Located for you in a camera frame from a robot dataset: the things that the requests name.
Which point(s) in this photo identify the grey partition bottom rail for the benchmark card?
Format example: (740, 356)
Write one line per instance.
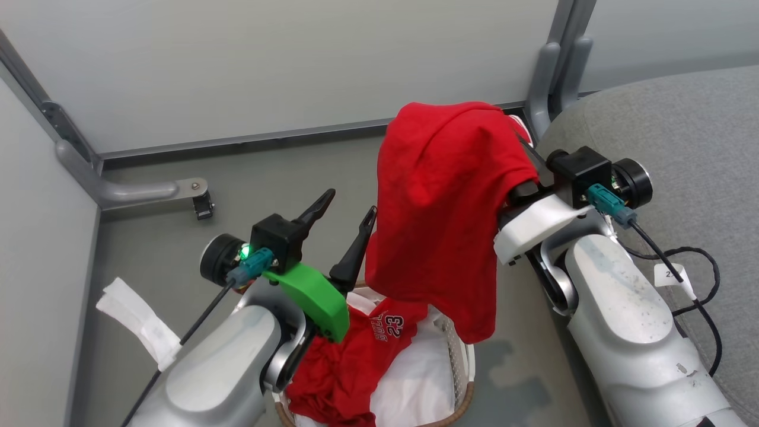
(237, 141)

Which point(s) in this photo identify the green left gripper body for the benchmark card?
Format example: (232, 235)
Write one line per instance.
(320, 302)

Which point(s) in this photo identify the white laundry basket brown rim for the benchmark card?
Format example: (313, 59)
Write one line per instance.
(460, 350)

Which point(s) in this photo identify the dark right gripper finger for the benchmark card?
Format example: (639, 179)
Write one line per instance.
(533, 159)
(523, 192)

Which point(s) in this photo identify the white cloth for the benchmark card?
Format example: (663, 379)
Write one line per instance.
(415, 379)

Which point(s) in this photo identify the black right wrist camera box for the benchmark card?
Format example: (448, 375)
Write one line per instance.
(578, 172)

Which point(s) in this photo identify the grey fabric sofa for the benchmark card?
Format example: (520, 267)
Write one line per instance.
(682, 130)

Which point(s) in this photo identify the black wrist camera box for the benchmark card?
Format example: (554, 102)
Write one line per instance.
(578, 172)
(276, 237)

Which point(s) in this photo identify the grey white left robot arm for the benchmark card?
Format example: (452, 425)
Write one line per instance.
(225, 367)

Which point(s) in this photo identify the plain red t-shirt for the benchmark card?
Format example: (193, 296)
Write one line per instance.
(439, 207)

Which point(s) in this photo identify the metal caster wheel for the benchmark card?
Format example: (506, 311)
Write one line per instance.
(203, 206)

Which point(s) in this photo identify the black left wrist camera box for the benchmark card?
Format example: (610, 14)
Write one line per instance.
(276, 237)

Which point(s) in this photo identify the red jersey with number print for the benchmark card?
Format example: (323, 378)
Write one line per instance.
(338, 367)

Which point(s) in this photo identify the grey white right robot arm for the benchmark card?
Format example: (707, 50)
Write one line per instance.
(622, 332)

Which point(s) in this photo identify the grey curved partition foot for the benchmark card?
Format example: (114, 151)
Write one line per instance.
(548, 77)

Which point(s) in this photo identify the grey partition foot silver plate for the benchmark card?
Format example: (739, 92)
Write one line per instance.
(136, 191)

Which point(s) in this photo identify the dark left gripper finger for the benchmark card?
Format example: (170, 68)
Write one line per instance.
(313, 214)
(354, 252)

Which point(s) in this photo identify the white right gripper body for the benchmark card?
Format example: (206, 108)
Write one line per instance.
(533, 228)

